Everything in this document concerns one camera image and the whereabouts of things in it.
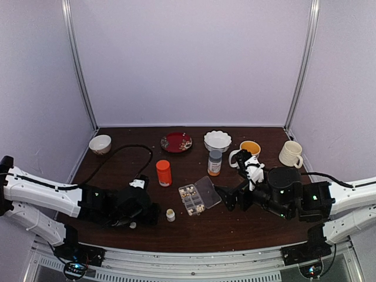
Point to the left aluminium frame post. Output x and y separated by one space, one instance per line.
67 15

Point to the floral mug yellow inside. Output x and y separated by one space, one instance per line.
251 146

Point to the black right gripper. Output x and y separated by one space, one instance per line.
241 191

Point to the aluminium frame post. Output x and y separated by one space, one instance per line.
67 15
305 60

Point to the red floral plate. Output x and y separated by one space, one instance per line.
176 142

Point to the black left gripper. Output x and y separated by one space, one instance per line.
151 215

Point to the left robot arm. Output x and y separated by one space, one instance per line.
22 194

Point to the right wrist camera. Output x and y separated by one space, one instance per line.
250 168

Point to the right aluminium frame post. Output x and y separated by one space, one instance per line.
305 60

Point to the white ceramic bowl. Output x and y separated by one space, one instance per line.
101 144

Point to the white scalloped bowl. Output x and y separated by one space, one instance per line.
217 140

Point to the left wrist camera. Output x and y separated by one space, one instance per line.
141 182

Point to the small white dropper bottle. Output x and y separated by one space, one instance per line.
170 215

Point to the cream ribbed mug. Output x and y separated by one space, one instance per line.
290 155

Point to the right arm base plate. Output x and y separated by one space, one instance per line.
301 253

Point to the aluminium front rail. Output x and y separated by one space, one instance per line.
262 264

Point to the clear plastic pill organizer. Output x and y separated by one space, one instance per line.
199 196

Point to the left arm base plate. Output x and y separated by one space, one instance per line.
80 253

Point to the grey cap pill bottle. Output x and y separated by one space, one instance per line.
214 162

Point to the orange pill bottle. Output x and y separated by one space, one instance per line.
164 173

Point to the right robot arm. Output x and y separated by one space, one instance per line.
342 208

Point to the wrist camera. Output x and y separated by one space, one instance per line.
250 168
141 182

